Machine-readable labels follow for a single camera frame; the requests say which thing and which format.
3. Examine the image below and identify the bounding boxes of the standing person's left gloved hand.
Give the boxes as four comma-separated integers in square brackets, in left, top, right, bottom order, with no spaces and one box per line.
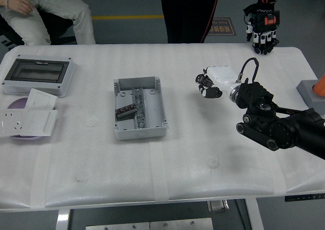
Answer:
[243,2,281,55]

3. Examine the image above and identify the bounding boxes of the seated person's hand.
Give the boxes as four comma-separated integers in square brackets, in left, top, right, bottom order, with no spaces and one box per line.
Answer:
[7,0,35,15]

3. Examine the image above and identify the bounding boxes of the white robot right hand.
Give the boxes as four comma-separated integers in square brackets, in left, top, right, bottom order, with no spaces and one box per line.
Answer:
[194,65,241,99]

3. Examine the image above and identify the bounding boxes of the dark cylindrical battery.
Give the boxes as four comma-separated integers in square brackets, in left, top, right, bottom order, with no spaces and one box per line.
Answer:
[115,103,138,118]
[200,75,213,88]

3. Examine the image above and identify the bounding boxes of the grey distribution box dark window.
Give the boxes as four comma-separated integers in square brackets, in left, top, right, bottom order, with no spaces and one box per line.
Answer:
[1,54,76,98]

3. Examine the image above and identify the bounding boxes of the grey open junction box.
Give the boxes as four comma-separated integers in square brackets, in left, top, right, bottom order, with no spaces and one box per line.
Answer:
[113,76,170,141]

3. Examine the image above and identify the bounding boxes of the seated person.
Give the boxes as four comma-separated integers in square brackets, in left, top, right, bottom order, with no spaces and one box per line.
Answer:
[0,0,96,46]

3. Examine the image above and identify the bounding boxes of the black chair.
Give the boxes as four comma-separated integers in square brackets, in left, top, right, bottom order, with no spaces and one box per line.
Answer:
[0,11,77,48]

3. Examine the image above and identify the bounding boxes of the standing person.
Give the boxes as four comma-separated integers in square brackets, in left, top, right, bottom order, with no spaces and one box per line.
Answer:
[159,0,220,44]

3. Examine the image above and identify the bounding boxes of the grey base block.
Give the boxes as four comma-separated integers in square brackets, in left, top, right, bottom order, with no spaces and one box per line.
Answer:
[296,79,325,119]

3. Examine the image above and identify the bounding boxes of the orange cone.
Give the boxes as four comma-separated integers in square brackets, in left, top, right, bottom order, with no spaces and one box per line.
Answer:
[312,74,325,97]

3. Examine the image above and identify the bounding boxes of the purple plate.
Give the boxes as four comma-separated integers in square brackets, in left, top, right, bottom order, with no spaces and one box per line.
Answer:
[7,97,45,141]

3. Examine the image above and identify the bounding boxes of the white socket panel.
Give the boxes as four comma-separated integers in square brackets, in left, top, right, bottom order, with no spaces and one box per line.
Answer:
[0,109,29,139]

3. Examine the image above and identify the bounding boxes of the black table control panel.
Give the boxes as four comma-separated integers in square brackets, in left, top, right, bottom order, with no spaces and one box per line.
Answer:
[284,193,325,203]

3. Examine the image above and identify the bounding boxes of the white foam mat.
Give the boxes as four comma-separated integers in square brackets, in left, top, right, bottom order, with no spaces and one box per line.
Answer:
[0,43,325,211]

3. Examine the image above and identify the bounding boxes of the grey metal plate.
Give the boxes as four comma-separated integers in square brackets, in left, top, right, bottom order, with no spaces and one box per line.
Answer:
[149,218,213,230]
[85,221,150,230]

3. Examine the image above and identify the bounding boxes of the metal mounting rail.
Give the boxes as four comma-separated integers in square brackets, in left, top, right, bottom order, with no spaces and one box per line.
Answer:
[131,87,148,129]

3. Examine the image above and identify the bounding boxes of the white switch panel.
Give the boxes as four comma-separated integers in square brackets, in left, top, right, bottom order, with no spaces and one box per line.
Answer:
[19,109,58,137]
[24,88,58,111]

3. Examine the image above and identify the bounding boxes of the grey metal bracket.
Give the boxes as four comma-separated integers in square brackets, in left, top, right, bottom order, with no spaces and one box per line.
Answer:
[207,200,230,213]

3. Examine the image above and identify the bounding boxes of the white table frame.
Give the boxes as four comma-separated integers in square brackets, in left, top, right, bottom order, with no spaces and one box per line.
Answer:
[54,198,265,230]

